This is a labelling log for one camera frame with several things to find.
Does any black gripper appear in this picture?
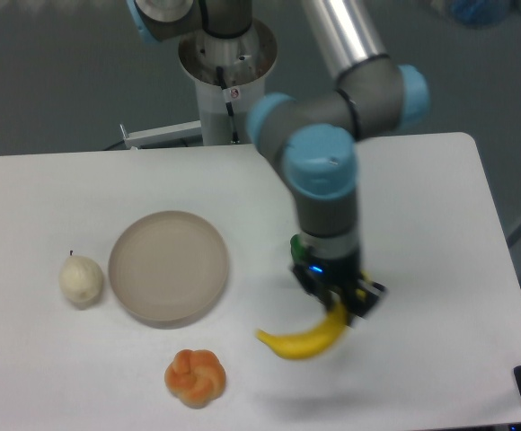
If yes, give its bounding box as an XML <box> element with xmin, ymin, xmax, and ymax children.
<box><xmin>291</xmin><ymin>242</ymin><xmax>387</xmax><ymax>327</ymax></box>

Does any yellow banana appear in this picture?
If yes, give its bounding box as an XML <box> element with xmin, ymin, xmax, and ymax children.
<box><xmin>255</xmin><ymin>303</ymin><xmax>350</xmax><ymax>360</ymax></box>

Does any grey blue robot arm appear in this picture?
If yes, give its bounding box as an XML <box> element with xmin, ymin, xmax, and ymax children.
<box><xmin>128</xmin><ymin>1</ymin><xmax>429</xmax><ymax>325</ymax></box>

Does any beige round plate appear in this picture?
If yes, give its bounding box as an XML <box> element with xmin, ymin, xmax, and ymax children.
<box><xmin>108</xmin><ymin>211</ymin><xmax>230</xmax><ymax>328</ymax></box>

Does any green bell pepper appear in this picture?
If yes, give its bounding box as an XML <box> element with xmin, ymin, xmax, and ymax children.
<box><xmin>289</xmin><ymin>233</ymin><xmax>305</xmax><ymax>264</ymax></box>

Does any orange knotted bread roll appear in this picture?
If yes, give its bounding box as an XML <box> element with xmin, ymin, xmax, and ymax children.
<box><xmin>163</xmin><ymin>349</ymin><xmax>226</xmax><ymax>409</ymax></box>

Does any white pear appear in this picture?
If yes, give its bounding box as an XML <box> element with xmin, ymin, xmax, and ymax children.
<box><xmin>58</xmin><ymin>251</ymin><xmax>104</xmax><ymax>310</ymax></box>

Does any blue plastic bag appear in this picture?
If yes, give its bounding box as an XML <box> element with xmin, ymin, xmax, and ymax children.
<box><xmin>446</xmin><ymin>0</ymin><xmax>512</xmax><ymax>28</ymax></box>

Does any black base cable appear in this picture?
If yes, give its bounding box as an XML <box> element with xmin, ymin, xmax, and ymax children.
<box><xmin>215</xmin><ymin>66</ymin><xmax>242</xmax><ymax>145</ymax></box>

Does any white metal bracket left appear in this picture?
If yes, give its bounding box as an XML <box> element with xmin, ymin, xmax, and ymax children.
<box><xmin>119</xmin><ymin>120</ymin><xmax>202</xmax><ymax>149</ymax></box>

